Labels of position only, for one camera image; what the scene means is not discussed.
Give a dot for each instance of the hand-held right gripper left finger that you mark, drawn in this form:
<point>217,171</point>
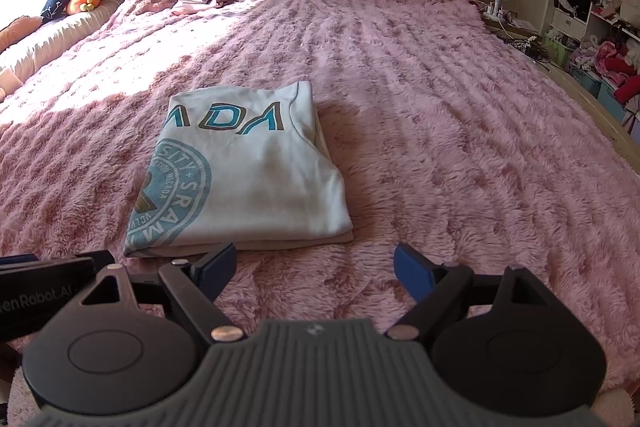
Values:
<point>220,264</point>

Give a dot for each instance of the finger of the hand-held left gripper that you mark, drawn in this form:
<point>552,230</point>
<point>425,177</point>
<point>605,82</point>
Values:
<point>50,272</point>

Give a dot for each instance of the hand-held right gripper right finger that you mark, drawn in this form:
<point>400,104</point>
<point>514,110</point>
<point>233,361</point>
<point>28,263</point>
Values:
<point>412,269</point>

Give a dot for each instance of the white printed sweatshirt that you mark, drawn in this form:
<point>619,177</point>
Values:
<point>270,187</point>

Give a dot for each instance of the pile of pink red clothes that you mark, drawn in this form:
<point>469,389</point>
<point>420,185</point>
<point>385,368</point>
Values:
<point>617,67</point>

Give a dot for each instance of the pink fluffy blanket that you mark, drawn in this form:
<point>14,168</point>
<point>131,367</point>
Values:
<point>450,157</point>

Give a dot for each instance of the cream window seat cushion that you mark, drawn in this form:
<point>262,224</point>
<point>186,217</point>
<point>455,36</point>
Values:
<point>60,37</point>

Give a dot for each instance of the peach pillow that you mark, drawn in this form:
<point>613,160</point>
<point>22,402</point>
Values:
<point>20,32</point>

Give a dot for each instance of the teal storage bin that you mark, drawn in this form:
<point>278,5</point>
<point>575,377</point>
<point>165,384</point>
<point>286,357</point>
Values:
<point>586,82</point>

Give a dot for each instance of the blue storage bin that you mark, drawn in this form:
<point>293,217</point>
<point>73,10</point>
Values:
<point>612,102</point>

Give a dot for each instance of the green plastic basket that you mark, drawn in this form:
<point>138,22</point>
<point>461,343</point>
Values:
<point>559,52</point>

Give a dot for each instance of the wooden bedside table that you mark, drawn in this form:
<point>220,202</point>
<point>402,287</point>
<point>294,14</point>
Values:
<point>520,26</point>

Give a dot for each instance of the white power strip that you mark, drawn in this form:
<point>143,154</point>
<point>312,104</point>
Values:
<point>495,13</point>

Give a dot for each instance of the orange plush toy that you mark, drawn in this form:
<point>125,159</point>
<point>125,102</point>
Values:
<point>82,2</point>

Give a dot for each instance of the white storage drawer box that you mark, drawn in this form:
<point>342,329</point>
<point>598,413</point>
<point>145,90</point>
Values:
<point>567,24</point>

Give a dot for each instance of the wooden bed frame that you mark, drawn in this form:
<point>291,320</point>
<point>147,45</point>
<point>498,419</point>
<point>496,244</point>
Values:
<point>570,93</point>

